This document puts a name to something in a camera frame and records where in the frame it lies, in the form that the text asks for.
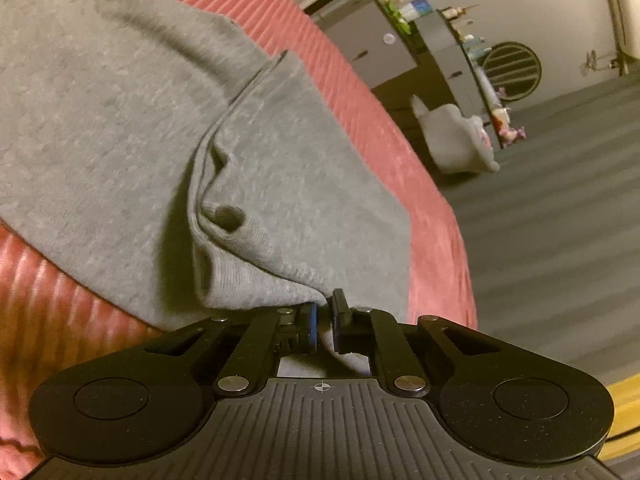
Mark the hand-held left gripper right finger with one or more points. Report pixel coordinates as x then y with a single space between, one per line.
341 320

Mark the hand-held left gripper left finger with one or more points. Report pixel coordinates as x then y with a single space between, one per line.
312 327

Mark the grey sweat pants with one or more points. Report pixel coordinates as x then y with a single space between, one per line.
125 135

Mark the grey upholstered chair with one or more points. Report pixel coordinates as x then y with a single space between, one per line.
452 135

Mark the pink plush toy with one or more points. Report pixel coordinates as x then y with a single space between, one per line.
512 135

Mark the pink ribbed blanket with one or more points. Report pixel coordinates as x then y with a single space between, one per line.
50 300

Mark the grey nightstand cabinet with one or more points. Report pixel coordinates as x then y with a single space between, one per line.
370 52

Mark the grey vanity desk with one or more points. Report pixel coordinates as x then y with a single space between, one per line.
445 52

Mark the yellow strip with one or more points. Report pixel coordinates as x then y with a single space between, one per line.
622 415

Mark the green leafy item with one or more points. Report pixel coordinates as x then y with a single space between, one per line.
400 17

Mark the row of cosmetic bottles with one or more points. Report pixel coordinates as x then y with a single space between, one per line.
467 35

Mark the blue and white box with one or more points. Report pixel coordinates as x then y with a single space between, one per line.
417 9

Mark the wall hook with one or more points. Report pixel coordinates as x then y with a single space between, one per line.
597 62

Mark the white wall unit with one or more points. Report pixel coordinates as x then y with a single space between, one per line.
627 5

